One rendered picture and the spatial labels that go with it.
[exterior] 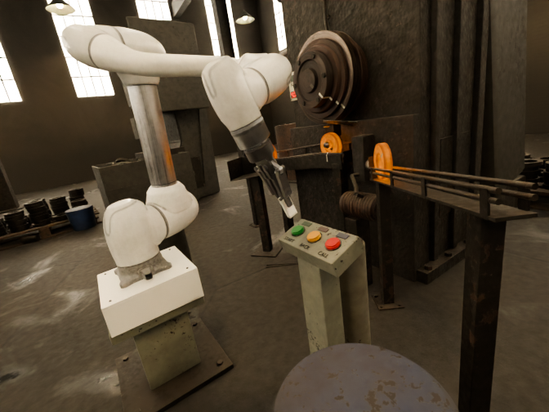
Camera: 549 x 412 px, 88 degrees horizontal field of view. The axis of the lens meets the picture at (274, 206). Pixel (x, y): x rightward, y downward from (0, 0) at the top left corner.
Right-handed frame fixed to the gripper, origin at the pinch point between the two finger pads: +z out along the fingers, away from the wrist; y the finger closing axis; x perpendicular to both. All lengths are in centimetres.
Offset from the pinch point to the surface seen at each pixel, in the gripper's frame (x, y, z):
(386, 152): -53, 7, 14
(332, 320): 10.0, -11.9, 32.6
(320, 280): 7.4, -11.9, 18.0
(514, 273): -91, -16, 108
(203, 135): -103, 349, 13
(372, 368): 16.9, -34.7, 21.8
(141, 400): 73, 36, 44
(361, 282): -6.7, -8.9, 34.4
